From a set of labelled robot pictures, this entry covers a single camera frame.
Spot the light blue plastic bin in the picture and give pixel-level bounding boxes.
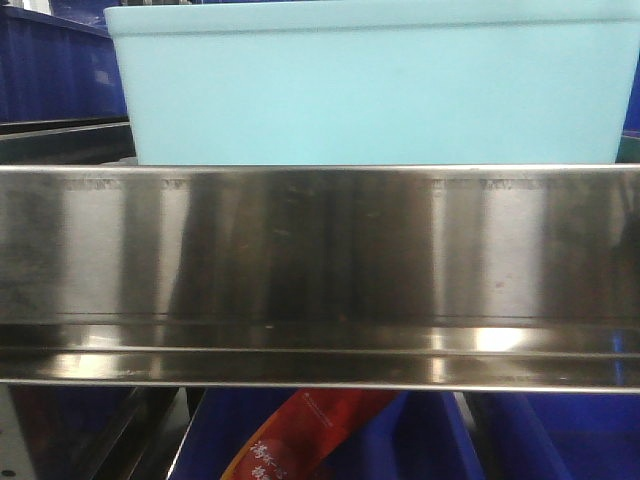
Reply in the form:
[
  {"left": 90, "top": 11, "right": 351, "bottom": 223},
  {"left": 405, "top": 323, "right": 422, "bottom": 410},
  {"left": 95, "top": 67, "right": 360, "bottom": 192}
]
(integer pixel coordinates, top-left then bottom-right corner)
[{"left": 105, "top": 1, "right": 639, "bottom": 165}]

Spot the dark blue bin lower centre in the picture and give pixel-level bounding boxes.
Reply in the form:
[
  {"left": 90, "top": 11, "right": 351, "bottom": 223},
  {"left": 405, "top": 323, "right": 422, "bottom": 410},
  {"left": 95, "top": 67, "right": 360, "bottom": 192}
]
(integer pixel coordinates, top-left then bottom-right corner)
[{"left": 168, "top": 388, "right": 485, "bottom": 479}]

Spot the dark blue bin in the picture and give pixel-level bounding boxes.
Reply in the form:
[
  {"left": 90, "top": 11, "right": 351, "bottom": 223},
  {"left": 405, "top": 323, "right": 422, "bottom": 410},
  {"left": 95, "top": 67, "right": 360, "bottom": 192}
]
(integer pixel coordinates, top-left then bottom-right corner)
[
  {"left": 470, "top": 393, "right": 639, "bottom": 479},
  {"left": 1, "top": 1, "right": 126, "bottom": 123},
  {"left": 168, "top": 388, "right": 485, "bottom": 479}
]

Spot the dark blue bin lower right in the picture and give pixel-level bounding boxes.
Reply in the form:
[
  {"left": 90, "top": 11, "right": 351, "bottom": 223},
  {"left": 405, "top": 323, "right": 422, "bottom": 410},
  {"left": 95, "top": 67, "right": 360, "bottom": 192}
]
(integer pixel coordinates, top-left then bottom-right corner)
[{"left": 470, "top": 393, "right": 639, "bottom": 479}]

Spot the dark blue bin upper left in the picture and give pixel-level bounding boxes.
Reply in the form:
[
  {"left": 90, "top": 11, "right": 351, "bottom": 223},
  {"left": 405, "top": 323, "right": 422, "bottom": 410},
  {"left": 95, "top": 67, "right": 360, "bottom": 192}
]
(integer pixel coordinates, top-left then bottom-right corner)
[{"left": 1, "top": 1, "right": 126, "bottom": 123}]

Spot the red snack package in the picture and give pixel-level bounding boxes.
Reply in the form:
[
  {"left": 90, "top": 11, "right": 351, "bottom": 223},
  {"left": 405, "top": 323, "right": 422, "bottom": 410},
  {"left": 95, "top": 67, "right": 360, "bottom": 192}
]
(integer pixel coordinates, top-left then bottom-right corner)
[{"left": 221, "top": 388, "right": 399, "bottom": 479}]

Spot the steel shelf divider lower left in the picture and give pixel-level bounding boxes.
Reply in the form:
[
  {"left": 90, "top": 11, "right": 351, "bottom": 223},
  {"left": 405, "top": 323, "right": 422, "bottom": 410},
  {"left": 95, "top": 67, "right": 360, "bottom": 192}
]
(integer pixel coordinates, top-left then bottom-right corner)
[{"left": 1, "top": 384, "right": 189, "bottom": 479}]

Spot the stainless steel shelf rail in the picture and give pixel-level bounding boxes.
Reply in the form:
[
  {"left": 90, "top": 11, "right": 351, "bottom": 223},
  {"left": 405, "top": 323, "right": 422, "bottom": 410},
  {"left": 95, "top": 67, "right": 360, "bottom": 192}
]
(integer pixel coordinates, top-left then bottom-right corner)
[{"left": 1, "top": 165, "right": 639, "bottom": 393}]

